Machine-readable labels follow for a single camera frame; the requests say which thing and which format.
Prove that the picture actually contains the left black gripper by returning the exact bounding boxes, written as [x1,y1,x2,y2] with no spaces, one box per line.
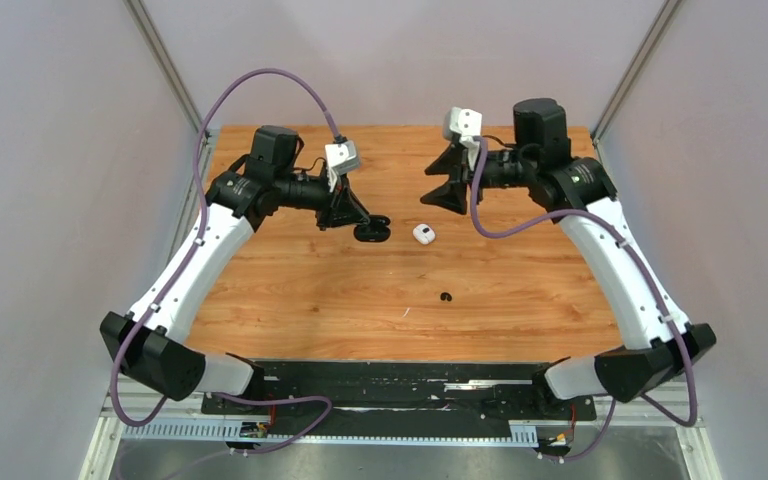
[275,166,370,231]

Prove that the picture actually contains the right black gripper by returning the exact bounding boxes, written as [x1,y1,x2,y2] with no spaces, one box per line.
[419,143,533,214]

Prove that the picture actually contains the black oval case cover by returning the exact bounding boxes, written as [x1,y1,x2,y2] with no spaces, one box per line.
[353,215,391,243]

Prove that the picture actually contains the white earbud charging case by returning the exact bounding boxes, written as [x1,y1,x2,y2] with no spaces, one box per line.
[412,224,436,245]

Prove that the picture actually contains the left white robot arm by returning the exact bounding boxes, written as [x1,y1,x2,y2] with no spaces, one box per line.
[100,125,389,413]

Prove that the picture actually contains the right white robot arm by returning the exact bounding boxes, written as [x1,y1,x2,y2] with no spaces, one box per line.
[422,98,717,418]

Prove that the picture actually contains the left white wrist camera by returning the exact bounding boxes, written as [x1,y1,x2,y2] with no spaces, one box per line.
[324,140,361,193]

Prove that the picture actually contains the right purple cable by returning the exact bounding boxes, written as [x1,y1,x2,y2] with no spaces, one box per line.
[467,136,699,464]

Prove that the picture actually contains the purple cable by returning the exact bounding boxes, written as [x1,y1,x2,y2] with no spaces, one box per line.
[109,68,347,456]
[467,136,699,464]

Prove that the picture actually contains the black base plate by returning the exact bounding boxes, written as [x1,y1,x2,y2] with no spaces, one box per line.
[191,358,617,440]

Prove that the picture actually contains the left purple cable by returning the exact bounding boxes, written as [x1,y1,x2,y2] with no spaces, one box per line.
[109,68,347,456]

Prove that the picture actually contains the slotted cable duct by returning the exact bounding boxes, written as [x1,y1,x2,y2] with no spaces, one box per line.
[122,411,539,447]

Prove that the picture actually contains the right aluminium frame post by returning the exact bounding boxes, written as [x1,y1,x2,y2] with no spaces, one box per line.
[590,0,684,147]

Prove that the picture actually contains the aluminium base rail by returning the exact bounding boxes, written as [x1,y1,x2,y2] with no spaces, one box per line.
[80,395,723,479]

